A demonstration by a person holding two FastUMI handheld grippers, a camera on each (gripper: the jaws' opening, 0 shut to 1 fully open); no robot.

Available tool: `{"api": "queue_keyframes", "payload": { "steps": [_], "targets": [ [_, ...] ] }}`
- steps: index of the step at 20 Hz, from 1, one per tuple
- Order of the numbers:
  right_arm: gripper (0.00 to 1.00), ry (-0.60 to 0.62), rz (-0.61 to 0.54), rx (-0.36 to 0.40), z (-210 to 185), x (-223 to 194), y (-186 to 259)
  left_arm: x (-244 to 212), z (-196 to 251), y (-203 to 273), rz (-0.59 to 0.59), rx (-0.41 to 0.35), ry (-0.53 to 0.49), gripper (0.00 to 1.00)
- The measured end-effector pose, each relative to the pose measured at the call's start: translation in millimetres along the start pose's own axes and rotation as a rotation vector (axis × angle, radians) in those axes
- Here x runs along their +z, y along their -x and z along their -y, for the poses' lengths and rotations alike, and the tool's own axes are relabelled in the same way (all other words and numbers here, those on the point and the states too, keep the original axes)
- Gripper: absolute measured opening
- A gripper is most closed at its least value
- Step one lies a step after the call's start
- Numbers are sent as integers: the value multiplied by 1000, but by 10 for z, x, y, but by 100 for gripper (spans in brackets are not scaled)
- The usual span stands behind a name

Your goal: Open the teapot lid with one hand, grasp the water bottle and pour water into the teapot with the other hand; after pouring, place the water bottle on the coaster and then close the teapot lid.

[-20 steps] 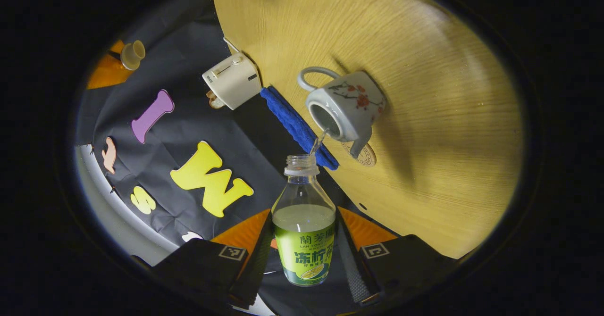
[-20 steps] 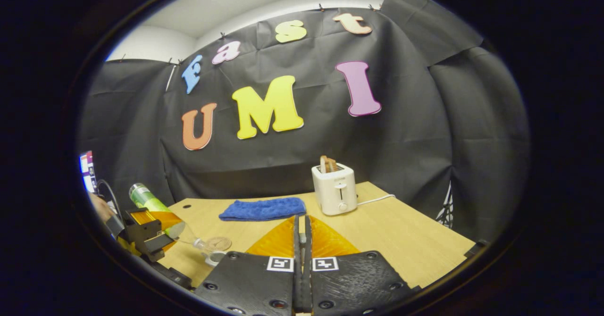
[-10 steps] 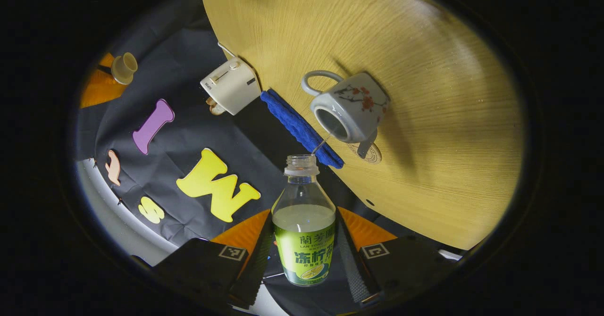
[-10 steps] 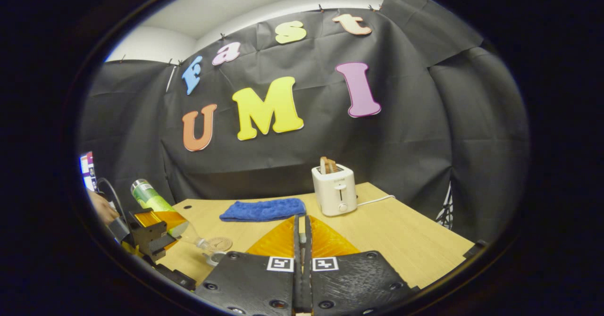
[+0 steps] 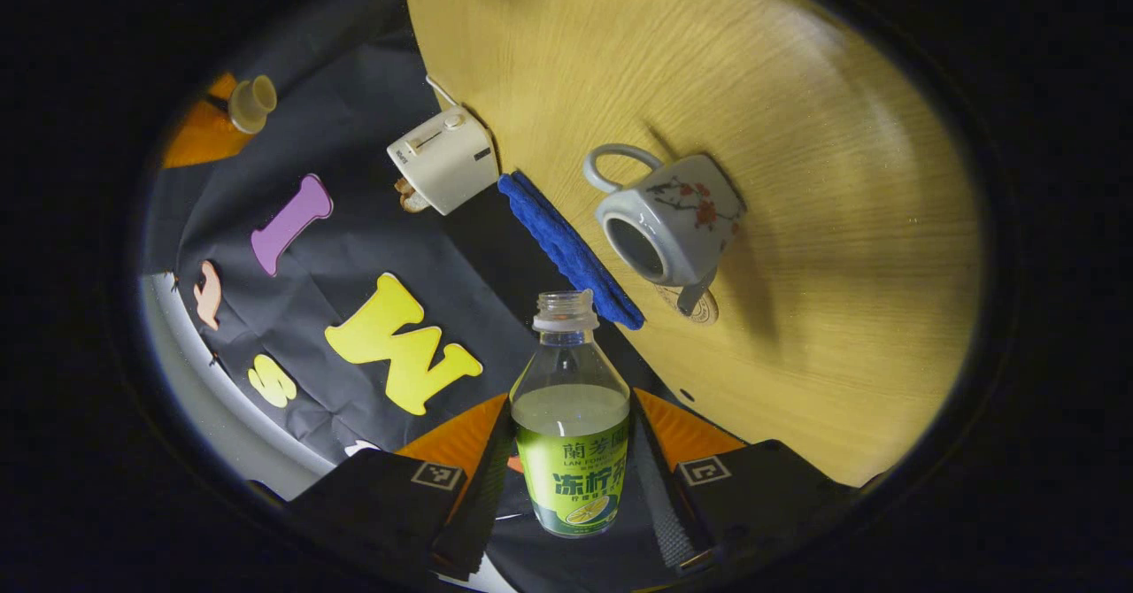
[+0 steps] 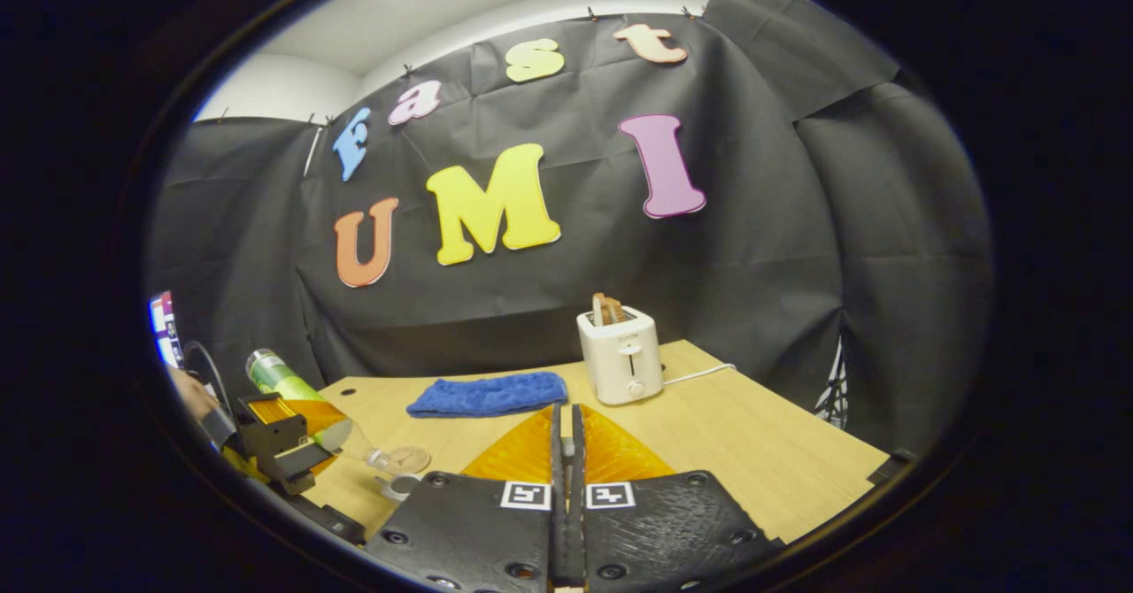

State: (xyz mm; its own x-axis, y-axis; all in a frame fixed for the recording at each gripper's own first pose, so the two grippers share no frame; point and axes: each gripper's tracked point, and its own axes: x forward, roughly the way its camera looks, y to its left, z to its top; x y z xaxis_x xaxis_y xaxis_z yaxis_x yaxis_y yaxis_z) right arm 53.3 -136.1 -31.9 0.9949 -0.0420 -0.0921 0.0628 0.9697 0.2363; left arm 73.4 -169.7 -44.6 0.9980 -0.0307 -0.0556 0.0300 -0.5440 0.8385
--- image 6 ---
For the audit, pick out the green label water bottle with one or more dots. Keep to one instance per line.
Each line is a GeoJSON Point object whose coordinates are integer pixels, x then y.
{"type": "Point", "coordinates": [279, 376]}

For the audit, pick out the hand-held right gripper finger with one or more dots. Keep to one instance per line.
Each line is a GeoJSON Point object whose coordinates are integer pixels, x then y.
{"type": "Point", "coordinates": [577, 531]}
{"type": "Point", "coordinates": [558, 531]}

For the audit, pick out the white teacup lid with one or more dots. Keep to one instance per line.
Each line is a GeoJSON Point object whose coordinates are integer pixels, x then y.
{"type": "Point", "coordinates": [567, 444]}

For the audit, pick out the black white striped object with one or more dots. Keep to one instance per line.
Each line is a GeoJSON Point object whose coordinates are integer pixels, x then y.
{"type": "Point", "coordinates": [828, 389]}

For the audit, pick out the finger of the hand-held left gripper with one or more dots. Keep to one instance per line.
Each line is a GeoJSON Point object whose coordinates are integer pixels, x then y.
{"type": "Point", "coordinates": [296, 420]}

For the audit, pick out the blue towel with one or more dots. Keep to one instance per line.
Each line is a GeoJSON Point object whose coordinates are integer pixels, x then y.
{"type": "Point", "coordinates": [491, 396]}

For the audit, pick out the white toaster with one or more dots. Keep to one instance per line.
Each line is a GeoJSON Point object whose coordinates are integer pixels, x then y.
{"type": "Point", "coordinates": [620, 358]}

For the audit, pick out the black backdrop cloth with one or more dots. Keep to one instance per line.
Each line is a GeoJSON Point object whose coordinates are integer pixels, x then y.
{"type": "Point", "coordinates": [761, 248]}

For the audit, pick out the bread slice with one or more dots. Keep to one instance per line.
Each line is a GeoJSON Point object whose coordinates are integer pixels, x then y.
{"type": "Point", "coordinates": [599, 310]}
{"type": "Point", "coordinates": [615, 311]}

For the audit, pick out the computer monitor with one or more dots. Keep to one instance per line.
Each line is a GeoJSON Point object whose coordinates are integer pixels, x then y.
{"type": "Point", "coordinates": [165, 332]}

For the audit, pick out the round wooden coaster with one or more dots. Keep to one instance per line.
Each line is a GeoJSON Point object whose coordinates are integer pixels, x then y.
{"type": "Point", "coordinates": [412, 460]}

